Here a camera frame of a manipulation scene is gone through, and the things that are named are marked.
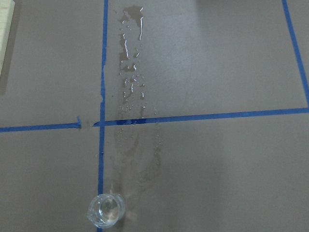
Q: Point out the bamboo cutting board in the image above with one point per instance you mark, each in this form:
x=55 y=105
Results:
x=6 y=16

